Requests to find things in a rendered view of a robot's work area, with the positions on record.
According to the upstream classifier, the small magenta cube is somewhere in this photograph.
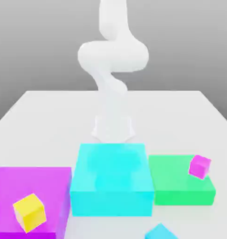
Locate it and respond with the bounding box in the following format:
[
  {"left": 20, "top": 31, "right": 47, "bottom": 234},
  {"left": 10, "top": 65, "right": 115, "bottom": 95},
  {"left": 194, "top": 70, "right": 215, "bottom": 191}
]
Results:
[{"left": 188, "top": 155, "right": 212, "bottom": 180}]

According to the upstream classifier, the small blue cube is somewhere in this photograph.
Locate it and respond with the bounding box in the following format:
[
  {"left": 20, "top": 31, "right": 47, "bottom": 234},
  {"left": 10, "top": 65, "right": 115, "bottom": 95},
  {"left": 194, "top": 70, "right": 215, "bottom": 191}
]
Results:
[{"left": 144, "top": 223, "right": 179, "bottom": 239}]

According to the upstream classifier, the small yellow cube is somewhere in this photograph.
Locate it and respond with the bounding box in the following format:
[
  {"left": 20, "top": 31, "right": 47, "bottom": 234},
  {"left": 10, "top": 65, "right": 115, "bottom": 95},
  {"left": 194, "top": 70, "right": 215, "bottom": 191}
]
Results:
[{"left": 13, "top": 193, "right": 47, "bottom": 234}]

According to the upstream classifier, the large cyan box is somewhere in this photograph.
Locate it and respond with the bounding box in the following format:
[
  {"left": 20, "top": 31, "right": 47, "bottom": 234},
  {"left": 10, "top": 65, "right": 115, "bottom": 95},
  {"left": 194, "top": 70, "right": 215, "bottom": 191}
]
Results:
[{"left": 69, "top": 142, "right": 155, "bottom": 217}]

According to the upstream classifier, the large green box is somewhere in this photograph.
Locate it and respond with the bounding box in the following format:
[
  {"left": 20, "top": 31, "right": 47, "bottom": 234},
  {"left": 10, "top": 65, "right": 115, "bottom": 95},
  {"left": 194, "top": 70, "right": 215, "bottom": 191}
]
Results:
[{"left": 148, "top": 154, "right": 216, "bottom": 206}]

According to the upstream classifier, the large magenta box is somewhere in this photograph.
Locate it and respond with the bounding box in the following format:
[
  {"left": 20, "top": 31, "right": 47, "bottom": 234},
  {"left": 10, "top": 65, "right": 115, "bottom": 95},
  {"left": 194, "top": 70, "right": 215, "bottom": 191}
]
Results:
[{"left": 0, "top": 166, "right": 72, "bottom": 239}]

